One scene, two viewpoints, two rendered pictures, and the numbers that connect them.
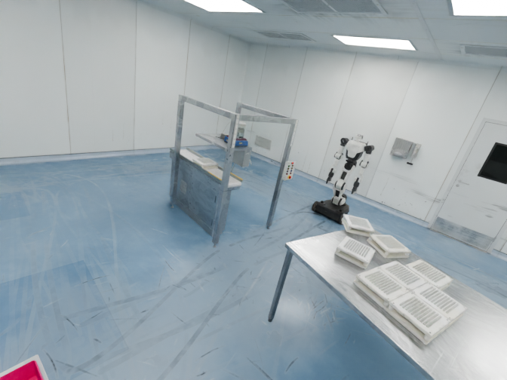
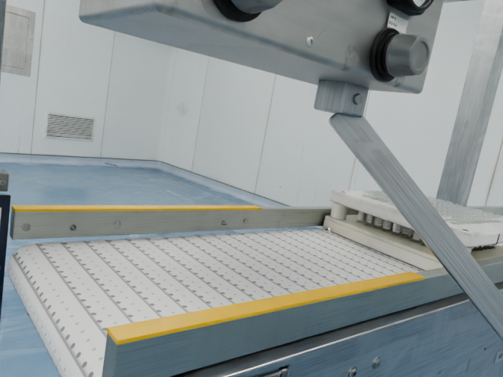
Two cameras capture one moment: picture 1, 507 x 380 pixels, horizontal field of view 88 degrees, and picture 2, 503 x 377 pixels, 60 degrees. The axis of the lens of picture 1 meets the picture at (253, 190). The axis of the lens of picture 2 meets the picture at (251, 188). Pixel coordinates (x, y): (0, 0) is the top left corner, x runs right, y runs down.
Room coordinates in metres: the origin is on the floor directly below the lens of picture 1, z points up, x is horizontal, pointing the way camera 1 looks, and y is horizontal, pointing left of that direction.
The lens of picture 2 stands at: (3.05, -0.07, 0.98)
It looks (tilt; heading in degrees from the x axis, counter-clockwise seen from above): 10 degrees down; 97
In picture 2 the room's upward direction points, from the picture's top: 10 degrees clockwise
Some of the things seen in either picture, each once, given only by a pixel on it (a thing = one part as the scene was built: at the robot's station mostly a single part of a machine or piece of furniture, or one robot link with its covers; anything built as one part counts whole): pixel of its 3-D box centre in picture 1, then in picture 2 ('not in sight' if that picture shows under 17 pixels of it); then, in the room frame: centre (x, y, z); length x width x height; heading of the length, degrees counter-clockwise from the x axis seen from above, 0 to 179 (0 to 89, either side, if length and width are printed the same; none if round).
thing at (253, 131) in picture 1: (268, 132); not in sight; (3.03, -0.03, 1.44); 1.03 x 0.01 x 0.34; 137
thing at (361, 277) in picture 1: (382, 283); not in sight; (1.44, -0.96, 0.89); 0.25 x 0.24 x 0.02; 126
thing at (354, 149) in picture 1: (355, 149); not in sight; (4.45, -1.54, 1.23); 0.34 x 0.30 x 0.36; 54
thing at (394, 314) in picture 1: (416, 318); not in sight; (1.24, -1.11, 0.84); 0.24 x 0.24 x 0.02; 36
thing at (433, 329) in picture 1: (419, 312); not in sight; (1.24, -1.11, 0.89); 0.25 x 0.24 x 0.02; 126
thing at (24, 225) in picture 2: (194, 163); (376, 215); (3.21, 0.82, 0.82); 1.32 x 0.02 x 0.03; 47
